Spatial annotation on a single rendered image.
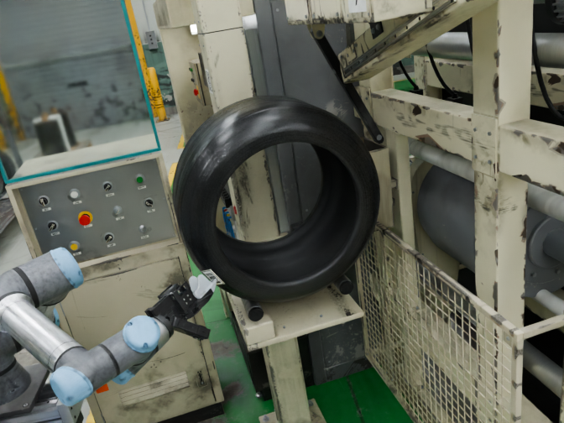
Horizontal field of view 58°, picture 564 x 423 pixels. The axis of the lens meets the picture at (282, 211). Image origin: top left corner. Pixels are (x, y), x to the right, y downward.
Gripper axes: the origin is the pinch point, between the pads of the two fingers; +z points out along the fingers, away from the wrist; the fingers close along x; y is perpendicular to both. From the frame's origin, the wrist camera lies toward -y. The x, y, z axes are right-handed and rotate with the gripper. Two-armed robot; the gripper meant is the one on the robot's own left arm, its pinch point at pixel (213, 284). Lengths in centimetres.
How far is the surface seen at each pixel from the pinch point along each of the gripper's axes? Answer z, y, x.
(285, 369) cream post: 32, -61, 38
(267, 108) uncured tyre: 25.6, 32.9, -25.0
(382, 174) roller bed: 71, -9, -18
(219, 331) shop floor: 75, -74, 133
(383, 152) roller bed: 73, -2, -21
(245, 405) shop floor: 34, -86, 83
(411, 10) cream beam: 30, 37, -67
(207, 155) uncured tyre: 10.2, 30.6, -13.6
